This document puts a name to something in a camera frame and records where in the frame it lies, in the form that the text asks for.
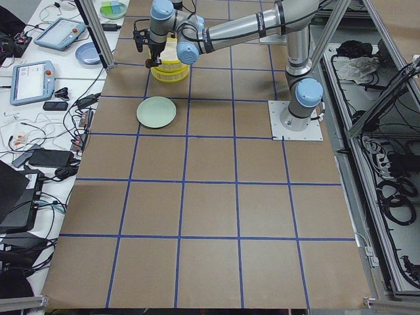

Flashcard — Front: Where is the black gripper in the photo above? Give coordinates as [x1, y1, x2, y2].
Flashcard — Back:
[148, 37, 166, 67]

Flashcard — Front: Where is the yellow steamer basket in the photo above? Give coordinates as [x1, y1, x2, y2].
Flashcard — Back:
[151, 66, 190, 83]
[152, 37, 184, 72]

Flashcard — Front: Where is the brown bun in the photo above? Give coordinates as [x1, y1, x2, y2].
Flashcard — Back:
[145, 58, 153, 68]

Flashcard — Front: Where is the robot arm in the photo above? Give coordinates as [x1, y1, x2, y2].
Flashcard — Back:
[171, 0, 183, 11]
[145, 1, 320, 77]

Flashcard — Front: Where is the light green plate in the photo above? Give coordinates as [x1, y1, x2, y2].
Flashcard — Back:
[136, 96, 177, 129]

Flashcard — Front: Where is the black power adapter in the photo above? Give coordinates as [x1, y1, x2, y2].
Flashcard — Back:
[101, 23, 121, 32]

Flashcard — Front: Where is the blue plate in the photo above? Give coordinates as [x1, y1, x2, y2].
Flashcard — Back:
[75, 42, 101, 65]

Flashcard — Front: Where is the green bowl with sponges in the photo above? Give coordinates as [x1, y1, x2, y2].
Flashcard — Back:
[99, 1, 127, 20]

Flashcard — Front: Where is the far teach pendant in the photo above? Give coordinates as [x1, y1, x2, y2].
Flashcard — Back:
[34, 18, 86, 51]

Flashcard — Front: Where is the teach pendant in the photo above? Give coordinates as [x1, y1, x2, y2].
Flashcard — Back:
[34, 18, 86, 51]
[10, 60, 55, 106]

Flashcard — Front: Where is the near teach pendant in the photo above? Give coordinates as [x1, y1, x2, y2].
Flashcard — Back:
[10, 60, 55, 106]

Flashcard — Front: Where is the black power brick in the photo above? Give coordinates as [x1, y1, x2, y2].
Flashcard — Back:
[28, 149, 74, 168]

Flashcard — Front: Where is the black laptop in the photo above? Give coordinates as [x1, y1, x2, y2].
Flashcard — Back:
[1, 162, 43, 234]

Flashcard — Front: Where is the aluminium frame post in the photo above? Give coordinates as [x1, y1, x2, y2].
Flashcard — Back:
[75, 0, 115, 71]

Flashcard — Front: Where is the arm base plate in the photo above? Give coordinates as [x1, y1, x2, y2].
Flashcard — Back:
[268, 100, 323, 141]

